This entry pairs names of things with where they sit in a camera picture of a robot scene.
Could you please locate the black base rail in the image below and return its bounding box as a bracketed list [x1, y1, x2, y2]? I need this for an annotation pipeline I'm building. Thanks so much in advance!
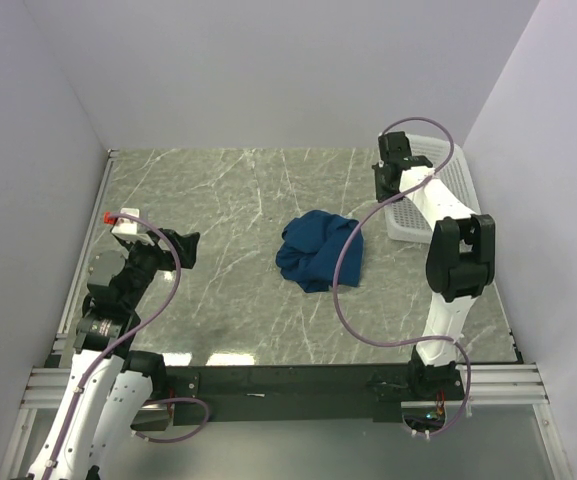
[148, 363, 469, 426]

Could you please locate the white plastic basket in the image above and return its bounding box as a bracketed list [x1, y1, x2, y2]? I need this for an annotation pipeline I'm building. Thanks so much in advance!
[384, 135, 481, 244]

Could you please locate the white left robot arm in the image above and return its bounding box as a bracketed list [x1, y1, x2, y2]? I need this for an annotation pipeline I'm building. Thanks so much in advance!
[26, 225, 200, 479]

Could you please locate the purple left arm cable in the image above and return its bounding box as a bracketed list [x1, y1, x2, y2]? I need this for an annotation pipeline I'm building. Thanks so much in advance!
[42, 212, 212, 476]

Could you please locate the blue t shirt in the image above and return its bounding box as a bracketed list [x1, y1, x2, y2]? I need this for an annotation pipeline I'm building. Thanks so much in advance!
[275, 210, 359, 293]

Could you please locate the aluminium frame rail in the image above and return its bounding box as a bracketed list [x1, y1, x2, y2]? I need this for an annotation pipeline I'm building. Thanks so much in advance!
[20, 368, 70, 410]

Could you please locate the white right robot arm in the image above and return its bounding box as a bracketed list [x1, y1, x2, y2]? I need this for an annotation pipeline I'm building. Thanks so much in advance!
[373, 132, 496, 399]

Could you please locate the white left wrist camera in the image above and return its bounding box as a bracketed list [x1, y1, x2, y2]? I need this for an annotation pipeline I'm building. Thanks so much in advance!
[103, 212, 143, 243]

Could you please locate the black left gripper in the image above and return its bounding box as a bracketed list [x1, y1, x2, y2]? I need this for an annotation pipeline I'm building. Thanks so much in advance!
[122, 227, 199, 308]

